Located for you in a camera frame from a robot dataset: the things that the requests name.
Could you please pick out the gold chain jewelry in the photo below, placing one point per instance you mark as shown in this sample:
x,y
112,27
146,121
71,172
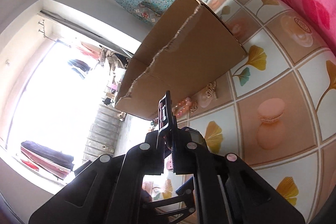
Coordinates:
x,y
204,97

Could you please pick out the brown cardboard box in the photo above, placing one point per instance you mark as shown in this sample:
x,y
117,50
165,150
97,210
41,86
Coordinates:
x,y
188,48

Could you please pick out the black hair clip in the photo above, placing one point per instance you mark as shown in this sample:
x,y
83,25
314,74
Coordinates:
x,y
167,123

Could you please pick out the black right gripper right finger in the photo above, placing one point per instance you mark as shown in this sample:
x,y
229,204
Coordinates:
x,y
227,190

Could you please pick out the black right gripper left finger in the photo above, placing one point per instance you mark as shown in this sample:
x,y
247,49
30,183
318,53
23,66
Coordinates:
x,y
109,190

